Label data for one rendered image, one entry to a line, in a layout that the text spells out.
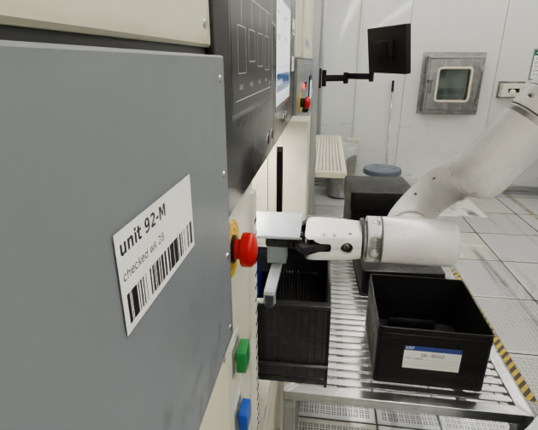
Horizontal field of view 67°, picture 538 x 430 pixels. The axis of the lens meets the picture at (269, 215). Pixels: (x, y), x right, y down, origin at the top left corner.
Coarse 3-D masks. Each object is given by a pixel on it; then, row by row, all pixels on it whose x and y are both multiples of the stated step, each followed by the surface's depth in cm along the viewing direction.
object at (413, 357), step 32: (384, 288) 128; (416, 288) 126; (448, 288) 124; (384, 320) 131; (416, 320) 127; (448, 320) 128; (480, 320) 107; (384, 352) 104; (416, 352) 103; (448, 352) 101; (480, 352) 100; (416, 384) 106; (448, 384) 104; (480, 384) 103
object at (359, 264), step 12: (360, 264) 149; (372, 264) 148; (384, 264) 147; (396, 264) 147; (408, 264) 147; (360, 276) 148; (420, 276) 142; (432, 276) 142; (444, 276) 142; (360, 288) 147
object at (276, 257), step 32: (256, 224) 74; (288, 224) 74; (288, 256) 89; (288, 288) 91; (320, 288) 90; (288, 320) 70; (320, 320) 69; (288, 352) 72; (320, 352) 71; (320, 384) 80
